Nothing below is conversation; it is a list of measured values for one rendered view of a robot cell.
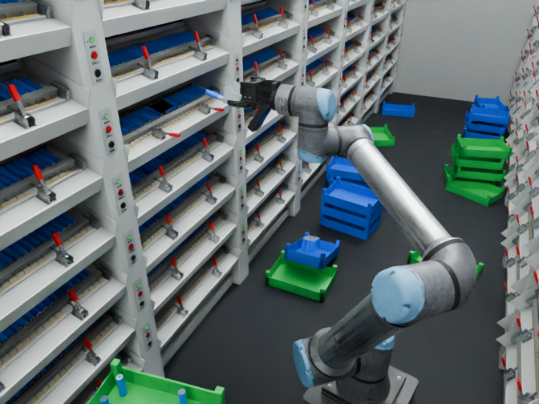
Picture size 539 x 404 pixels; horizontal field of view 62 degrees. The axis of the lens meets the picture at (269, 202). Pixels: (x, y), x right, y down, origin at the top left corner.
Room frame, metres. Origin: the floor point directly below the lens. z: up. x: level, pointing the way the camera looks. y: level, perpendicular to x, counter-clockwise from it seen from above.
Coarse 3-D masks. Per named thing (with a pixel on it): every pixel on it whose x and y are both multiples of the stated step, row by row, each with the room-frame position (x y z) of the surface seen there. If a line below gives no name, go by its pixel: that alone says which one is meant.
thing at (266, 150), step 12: (288, 120) 2.35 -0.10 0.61; (264, 132) 2.20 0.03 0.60; (276, 132) 2.24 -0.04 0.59; (288, 132) 2.31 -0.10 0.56; (252, 144) 2.05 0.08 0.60; (264, 144) 2.09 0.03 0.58; (276, 144) 2.15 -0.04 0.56; (288, 144) 2.25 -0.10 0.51; (252, 156) 1.98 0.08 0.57; (264, 156) 2.01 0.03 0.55; (252, 168) 1.88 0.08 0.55
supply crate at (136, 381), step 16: (112, 368) 0.76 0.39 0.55; (128, 368) 0.77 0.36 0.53; (112, 384) 0.75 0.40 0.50; (128, 384) 0.76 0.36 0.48; (144, 384) 0.75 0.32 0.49; (160, 384) 0.74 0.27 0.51; (176, 384) 0.72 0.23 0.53; (96, 400) 0.69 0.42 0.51; (112, 400) 0.71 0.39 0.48; (128, 400) 0.71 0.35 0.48; (144, 400) 0.71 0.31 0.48; (160, 400) 0.71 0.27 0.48; (176, 400) 0.71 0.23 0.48; (192, 400) 0.71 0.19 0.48; (208, 400) 0.70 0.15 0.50; (224, 400) 0.68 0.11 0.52
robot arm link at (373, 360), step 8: (392, 336) 1.05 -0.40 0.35; (384, 344) 1.01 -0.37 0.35; (392, 344) 1.04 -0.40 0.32; (368, 352) 1.01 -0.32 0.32; (376, 352) 1.01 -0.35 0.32; (384, 352) 1.01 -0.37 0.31; (360, 360) 0.99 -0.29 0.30; (368, 360) 0.99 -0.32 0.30; (376, 360) 1.00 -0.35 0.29; (384, 360) 1.01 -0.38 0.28; (360, 368) 0.98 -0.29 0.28; (368, 368) 0.99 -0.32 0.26; (376, 368) 1.00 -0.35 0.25; (384, 368) 1.01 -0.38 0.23; (360, 376) 1.01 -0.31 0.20; (368, 376) 1.00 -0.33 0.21; (376, 376) 1.00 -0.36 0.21; (384, 376) 1.02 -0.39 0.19
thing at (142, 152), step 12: (192, 84) 1.75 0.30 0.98; (204, 84) 1.75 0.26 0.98; (216, 84) 1.73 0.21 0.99; (228, 108) 1.69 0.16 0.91; (180, 120) 1.46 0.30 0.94; (192, 120) 1.48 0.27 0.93; (204, 120) 1.52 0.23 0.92; (168, 132) 1.37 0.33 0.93; (180, 132) 1.39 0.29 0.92; (192, 132) 1.47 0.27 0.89; (132, 144) 1.25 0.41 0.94; (144, 144) 1.26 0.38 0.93; (156, 144) 1.28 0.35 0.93; (168, 144) 1.34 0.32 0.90; (132, 156) 1.19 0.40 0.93; (144, 156) 1.23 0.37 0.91; (132, 168) 1.19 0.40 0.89
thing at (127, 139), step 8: (208, 96) 1.64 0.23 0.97; (192, 104) 1.55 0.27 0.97; (208, 104) 1.61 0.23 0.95; (176, 112) 1.46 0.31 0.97; (184, 112) 1.50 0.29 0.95; (192, 112) 1.52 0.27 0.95; (160, 120) 1.38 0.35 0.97; (168, 120) 1.42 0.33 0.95; (144, 128) 1.31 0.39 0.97; (128, 136) 1.24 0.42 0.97; (136, 136) 1.27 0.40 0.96
